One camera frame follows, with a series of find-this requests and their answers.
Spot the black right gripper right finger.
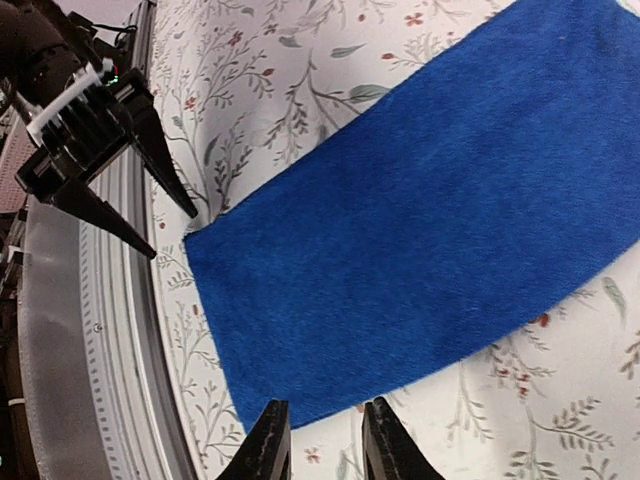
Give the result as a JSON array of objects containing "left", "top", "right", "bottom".
[{"left": 362, "top": 396, "right": 444, "bottom": 480}]

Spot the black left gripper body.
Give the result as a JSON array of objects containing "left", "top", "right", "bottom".
[{"left": 16, "top": 68, "right": 152, "bottom": 205}]

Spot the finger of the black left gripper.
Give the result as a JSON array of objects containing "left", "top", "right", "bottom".
[
  {"left": 134, "top": 107, "right": 198, "bottom": 218},
  {"left": 53, "top": 179, "right": 156, "bottom": 259}
]

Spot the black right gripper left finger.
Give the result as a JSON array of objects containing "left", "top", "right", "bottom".
[{"left": 217, "top": 400, "right": 291, "bottom": 480}]

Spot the blue towel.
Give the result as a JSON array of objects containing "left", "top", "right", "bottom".
[{"left": 185, "top": 1, "right": 639, "bottom": 428}]

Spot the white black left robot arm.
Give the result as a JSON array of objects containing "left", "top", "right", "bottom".
[{"left": 1, "top": 1, "right": 198, "bottom": 259}]

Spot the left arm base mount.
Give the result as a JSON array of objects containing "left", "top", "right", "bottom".
[{"left": 1, "top": 204, "right": 28, "bottom": 309}]

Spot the aluminium front table rail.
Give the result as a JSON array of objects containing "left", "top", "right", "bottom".
[{"left": 14, "top": 0, "right": 206, "bottom": 480}]

